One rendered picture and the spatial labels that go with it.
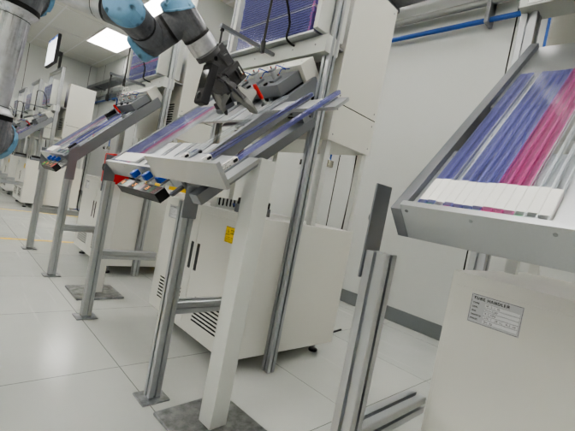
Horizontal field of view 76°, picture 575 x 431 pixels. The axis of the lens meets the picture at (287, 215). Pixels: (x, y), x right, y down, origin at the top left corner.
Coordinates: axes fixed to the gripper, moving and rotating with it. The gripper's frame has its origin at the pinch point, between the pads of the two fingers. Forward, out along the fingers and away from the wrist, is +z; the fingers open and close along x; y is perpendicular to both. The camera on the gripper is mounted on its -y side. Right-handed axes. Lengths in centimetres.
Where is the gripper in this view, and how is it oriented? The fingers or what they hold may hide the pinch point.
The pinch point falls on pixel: (240, 116)
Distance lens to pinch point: 118.2
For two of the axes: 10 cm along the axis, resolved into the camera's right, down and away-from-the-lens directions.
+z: 4.5, 6.5, 6.1
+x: -7.1, -1.6, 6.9
